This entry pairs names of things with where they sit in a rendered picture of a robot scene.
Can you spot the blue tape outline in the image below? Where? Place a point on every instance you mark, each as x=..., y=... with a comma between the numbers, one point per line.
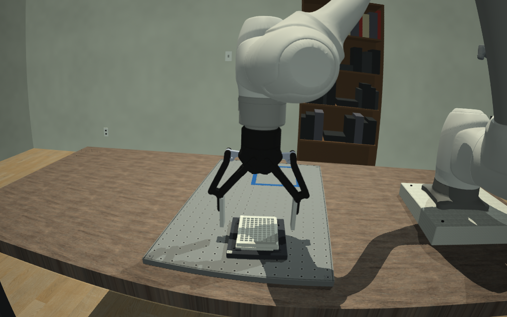
x=255, y=176

